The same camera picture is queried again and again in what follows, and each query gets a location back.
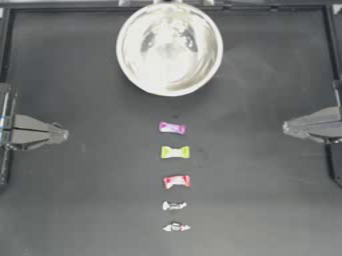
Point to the purple candy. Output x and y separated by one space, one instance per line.
171 127

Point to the steel bowl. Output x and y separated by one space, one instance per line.
168 50

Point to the black and white candy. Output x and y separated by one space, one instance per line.
176 227
173 205

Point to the red candy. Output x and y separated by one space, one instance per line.
176 181

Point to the green candy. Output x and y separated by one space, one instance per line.
175 152

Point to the black table frame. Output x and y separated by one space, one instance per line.
66 6

